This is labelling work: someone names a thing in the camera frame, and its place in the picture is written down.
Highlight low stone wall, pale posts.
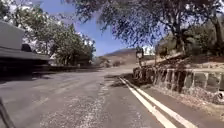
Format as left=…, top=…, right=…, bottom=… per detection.
left=132, top=66, right=224, bottom=95

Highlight brown hill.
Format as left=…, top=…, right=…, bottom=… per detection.
left=96, top=47, right=158, bottom=68

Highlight large spreading tree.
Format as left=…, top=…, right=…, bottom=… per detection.
left=68, top=0, right=224, bottom=58

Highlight grey building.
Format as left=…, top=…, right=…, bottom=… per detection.
left=0, top=20, right=51, bottom=75

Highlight dirt verge strip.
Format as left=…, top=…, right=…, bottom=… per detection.
left=151, top=83, right=224, bottom=120

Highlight grey asphalt road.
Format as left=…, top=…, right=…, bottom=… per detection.
left=0, top=66, right=224, bottom=128

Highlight double white painted line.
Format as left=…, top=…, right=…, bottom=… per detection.
left=118, top=76, right=199, bottom=128

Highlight earth bank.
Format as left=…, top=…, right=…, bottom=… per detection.
left=153, top=53, right=224, bottom=72

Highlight row of trees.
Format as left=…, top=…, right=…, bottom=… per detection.
left=0, top=0, right=98, bottom=67

